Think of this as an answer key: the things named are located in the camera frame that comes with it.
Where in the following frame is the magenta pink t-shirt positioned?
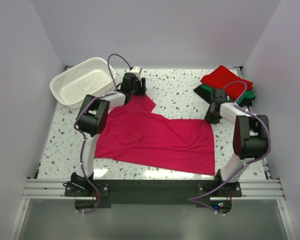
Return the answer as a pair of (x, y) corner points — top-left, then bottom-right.
(94, 96), (215, 176)

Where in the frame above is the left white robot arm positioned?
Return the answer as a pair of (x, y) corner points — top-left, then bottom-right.
(70, 71), (147, 196)

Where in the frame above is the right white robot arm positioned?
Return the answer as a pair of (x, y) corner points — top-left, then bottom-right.
(204, 88), (271, 197)

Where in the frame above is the folded black t-shirt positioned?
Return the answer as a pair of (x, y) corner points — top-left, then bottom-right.
(193, 85), (254, 108)

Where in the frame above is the folded red t-shirt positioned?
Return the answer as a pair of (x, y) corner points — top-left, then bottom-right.
(200, 65), (255, 103)

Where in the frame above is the folded green t-shirt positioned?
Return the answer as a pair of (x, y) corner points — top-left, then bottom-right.
(200, 83), (255, 105)

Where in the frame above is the white perforated plastic basket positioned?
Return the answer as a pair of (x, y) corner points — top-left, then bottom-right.
(49, 57), (116, 109)

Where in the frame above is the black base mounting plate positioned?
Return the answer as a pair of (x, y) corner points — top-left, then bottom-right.
(64, 178), (242, 210)

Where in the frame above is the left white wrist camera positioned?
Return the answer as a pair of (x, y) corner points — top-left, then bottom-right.
(130, 66), (143, 75)

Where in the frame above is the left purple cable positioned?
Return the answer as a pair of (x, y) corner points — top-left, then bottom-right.
(73, 53), (133, 215)

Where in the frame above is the aluminium frame rail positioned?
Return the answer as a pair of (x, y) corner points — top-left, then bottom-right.
(21, 179), (285, 200)

